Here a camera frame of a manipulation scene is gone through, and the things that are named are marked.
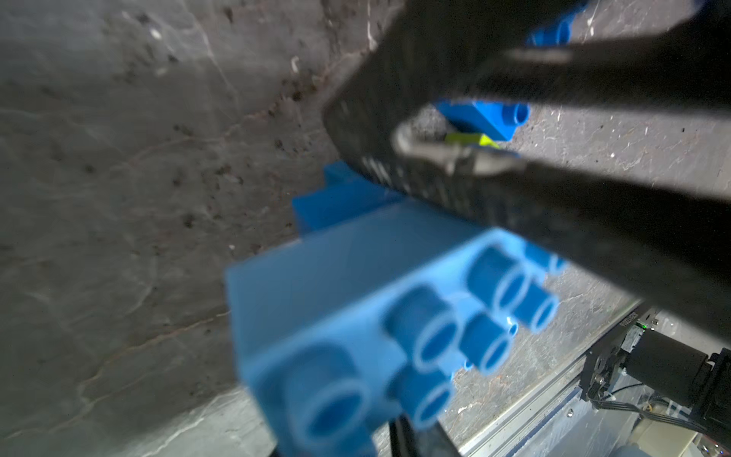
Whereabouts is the small blue lego brick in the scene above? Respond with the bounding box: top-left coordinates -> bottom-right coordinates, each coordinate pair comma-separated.
435,101 -> 530,142

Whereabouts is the green lego brick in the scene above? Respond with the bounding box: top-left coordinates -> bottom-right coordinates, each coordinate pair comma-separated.
445,133 -> 500,150

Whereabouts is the metal base rail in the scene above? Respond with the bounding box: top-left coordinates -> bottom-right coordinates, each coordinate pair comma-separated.
441,293 -> 641,456

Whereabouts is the light blue lego brick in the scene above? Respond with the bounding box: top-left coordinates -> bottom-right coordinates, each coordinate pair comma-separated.
292,162 -> 405,236

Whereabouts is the blue long lego brick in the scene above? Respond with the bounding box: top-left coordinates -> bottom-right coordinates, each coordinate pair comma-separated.
527,0 -> 589,47

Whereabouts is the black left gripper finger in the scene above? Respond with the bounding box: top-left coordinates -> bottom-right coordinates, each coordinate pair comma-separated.
323,1 -> 730,339

